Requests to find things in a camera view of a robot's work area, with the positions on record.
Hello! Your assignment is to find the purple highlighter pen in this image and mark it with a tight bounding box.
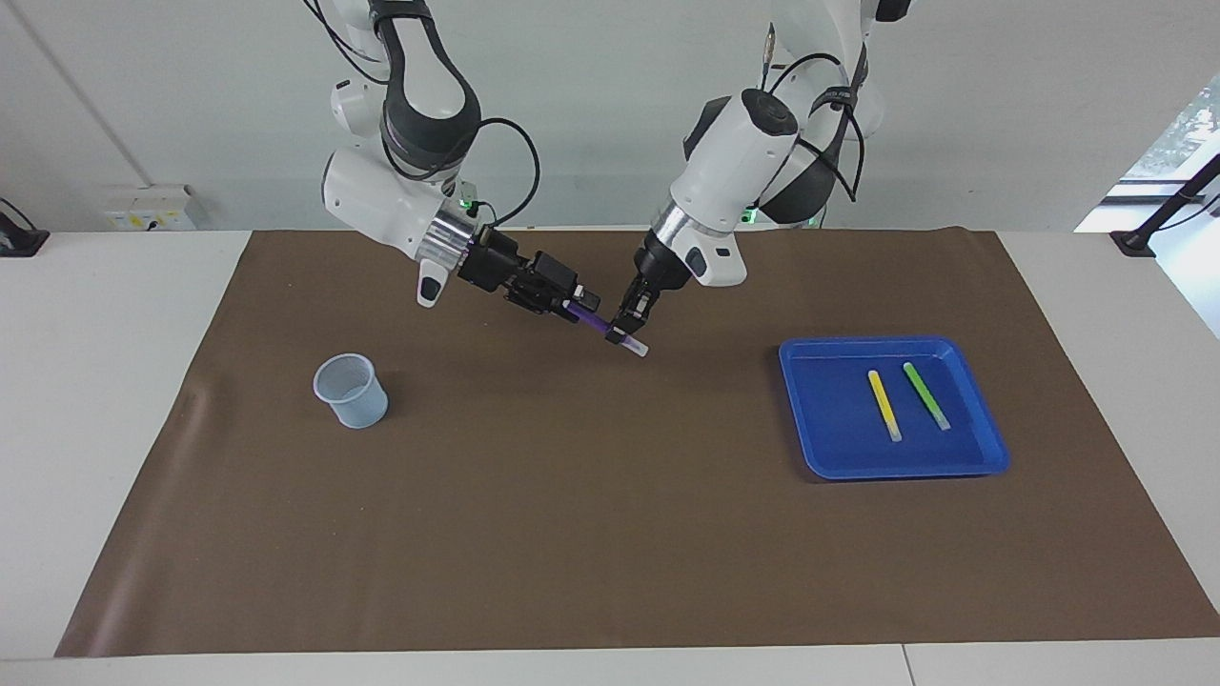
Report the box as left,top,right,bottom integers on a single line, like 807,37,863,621
568,299,650,357

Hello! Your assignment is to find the yellow highlighter pen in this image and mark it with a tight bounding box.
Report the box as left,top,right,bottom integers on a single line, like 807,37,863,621
867,370,903,443

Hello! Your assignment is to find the green highlighter pen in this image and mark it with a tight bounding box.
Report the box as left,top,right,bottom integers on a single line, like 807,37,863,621
903,362,952,432

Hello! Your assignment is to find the brown table mat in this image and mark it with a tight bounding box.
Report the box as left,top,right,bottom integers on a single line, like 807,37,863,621
55,227,1220,658

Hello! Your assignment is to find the pale mesh pen cup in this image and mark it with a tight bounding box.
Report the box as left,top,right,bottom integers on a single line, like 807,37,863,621
313,353,389,429

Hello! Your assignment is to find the blue plastic tray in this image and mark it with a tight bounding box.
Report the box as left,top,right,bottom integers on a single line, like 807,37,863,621
778,335,1011,481

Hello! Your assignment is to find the glass window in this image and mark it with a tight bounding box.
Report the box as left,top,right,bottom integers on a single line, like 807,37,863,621
1075,74,1220,339

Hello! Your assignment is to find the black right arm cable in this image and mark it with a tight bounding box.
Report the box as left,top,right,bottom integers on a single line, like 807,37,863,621
305,0,541,230

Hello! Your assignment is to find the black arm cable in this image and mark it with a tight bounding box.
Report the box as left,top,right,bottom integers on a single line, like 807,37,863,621
305,0,541,230
762,24,870,206

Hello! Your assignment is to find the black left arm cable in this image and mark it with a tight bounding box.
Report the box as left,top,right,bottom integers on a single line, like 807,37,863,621
762,24,870,206

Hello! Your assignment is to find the white wall socket box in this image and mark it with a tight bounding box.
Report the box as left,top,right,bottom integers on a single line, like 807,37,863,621
103,186,196,232

